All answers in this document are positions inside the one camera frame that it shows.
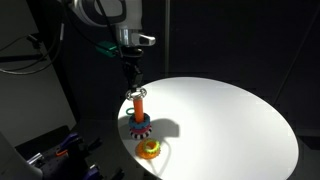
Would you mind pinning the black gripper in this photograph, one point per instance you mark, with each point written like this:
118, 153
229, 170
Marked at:
131, 58

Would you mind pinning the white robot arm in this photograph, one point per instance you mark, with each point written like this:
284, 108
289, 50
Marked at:
123, 19

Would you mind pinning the black robot cart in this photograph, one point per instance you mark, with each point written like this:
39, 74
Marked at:
64, 155

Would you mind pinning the orange ring holder peg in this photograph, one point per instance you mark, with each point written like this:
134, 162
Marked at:
138, 109

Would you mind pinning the green wrist camera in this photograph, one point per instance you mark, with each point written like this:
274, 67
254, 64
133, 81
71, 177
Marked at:
107, 48

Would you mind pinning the round white pedestal table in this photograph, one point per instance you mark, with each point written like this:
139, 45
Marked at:
211, 130

